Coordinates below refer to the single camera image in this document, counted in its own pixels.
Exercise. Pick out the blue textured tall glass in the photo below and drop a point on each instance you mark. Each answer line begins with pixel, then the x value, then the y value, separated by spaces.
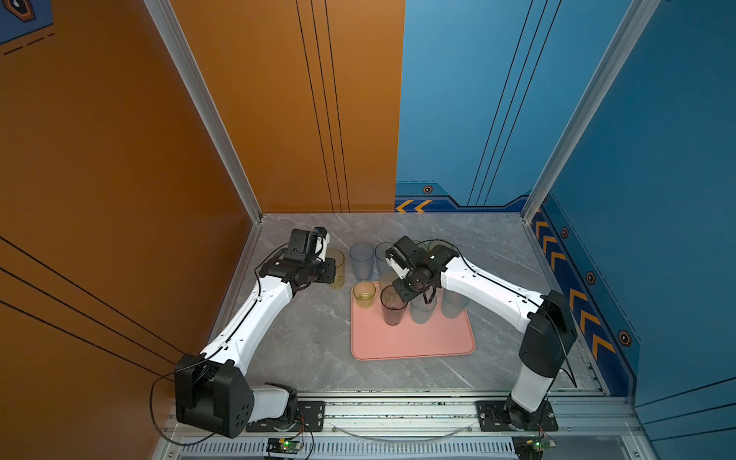
pixel 362 258

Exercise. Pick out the blue smooth tall glass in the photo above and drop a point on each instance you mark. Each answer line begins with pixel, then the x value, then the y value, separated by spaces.
pixel 381 261

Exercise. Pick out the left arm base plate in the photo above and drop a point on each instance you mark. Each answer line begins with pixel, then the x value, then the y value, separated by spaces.
pixel 312 413

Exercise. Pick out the yellow tall glass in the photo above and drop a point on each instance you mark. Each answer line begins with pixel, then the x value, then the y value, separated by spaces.
pixel 339 258

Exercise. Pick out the clear tube on rail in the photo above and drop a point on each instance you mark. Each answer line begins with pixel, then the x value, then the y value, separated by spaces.
pixel 401 437

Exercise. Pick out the left aluminium corner post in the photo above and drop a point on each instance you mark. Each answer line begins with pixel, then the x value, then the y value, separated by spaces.
pixel 168 27

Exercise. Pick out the right aluminium corner post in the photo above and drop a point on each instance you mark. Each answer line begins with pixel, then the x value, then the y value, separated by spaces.
pixel 626 36

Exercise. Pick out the aluminium front rail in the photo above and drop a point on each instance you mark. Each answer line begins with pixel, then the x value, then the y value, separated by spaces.
pixel 591 426

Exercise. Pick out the circuit board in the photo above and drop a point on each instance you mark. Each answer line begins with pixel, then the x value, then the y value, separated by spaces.
pixel 284 447
pixel 532 448

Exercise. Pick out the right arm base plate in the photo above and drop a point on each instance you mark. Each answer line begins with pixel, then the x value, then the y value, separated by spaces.
pixel 507 416

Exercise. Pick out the right circuit board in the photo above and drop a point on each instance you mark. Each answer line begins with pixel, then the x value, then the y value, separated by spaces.
pixel 532 448

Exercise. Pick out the grey smoky tall glass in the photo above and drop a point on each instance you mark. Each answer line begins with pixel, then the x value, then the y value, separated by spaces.
pixel 392 306

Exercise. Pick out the teal glass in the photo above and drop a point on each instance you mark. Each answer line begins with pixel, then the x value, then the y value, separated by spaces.
pixel 422 308
pixel 453 304

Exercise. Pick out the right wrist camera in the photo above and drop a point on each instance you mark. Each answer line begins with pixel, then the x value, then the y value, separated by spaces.
pixel 405 256

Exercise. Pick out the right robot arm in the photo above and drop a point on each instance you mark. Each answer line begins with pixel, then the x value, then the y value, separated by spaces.
pixel 549 330

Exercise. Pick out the pink plastic tray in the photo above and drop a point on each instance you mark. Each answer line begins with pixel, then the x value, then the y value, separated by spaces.
pixel 373 339

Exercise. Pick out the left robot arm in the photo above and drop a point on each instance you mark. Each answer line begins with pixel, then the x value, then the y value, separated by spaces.
pixel 212 392

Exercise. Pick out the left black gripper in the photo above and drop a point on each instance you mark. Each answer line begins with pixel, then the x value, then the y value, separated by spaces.
pixel 330 265

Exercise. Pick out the peach short glass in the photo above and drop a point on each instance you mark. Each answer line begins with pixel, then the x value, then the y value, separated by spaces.
pixel 387 280

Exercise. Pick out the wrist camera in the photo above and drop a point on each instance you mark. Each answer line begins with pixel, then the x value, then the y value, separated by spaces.
pixel 318 244
pixel 405 256

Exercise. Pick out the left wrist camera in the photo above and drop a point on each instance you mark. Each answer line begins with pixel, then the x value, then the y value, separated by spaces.
pixel 318 244

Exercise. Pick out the green short glass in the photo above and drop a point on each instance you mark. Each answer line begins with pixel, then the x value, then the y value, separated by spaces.
pixel 364 294

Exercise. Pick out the aluminium corner post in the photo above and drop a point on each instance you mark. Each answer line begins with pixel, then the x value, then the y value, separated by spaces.
pixel 168 27
pixel 626 36

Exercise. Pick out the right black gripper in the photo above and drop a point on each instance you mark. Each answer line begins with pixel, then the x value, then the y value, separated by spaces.
pixel 401 290

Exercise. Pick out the left circuit board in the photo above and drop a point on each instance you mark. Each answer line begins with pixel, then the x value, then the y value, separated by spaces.
pixel 284 447

